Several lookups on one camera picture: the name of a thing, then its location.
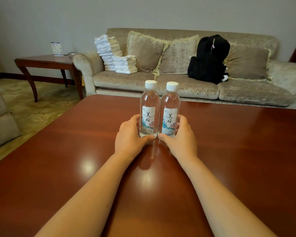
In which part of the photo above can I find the blue white sign card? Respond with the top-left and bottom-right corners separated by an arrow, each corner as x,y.
50,42 -> 64,56

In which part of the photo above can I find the short stack of white towels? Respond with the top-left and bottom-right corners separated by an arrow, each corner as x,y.
112,55 -> 138,74

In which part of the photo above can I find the beige velvet armchair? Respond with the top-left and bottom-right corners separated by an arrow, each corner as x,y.
0,57 -> 23,153

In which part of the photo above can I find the dark wooden side table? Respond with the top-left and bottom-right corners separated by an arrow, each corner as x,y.
14,54 -> 84,103

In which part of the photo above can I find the beige fringed cushion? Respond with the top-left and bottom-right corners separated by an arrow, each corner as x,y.
223,42 -> 272,83
153,35 -> 201,79
126,31 -> 170,74

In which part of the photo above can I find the person's left forearm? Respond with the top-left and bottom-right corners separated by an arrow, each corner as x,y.
35,152 -> 138,237

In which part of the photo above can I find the person's right forearm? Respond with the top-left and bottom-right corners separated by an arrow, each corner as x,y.
177,155 -> 278,237

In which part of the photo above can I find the tall stack of white towels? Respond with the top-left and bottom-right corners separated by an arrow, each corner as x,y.
94,35 -> 123,71

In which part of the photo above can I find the beige velvet sofa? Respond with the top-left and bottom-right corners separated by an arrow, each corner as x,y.
73,28 -> 296,110

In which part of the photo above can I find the clear water bottle white cap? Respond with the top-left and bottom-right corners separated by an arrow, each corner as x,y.
139,80 -> 161,139
158,81 -> 181,141

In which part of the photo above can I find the person's right hand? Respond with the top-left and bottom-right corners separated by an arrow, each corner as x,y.
158,115 -> 198,162

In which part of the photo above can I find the black backpack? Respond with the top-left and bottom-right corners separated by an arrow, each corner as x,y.
187,34 -> 231,85

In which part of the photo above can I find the person's left hand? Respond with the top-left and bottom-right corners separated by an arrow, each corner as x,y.
114,114 -> 155,160

